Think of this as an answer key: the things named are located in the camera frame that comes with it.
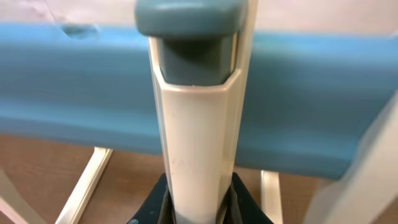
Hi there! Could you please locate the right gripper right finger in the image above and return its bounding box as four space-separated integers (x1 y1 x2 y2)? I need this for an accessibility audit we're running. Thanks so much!
223 172 275 224

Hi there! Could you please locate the white pipette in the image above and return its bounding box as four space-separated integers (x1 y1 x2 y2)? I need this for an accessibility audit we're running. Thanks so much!
134 0 259 224

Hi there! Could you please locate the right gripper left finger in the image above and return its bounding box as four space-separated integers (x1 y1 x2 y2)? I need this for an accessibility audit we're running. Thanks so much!
126 172 175 224

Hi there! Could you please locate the white and blue stand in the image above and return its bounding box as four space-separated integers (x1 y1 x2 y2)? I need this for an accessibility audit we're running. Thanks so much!
0 21 398 224

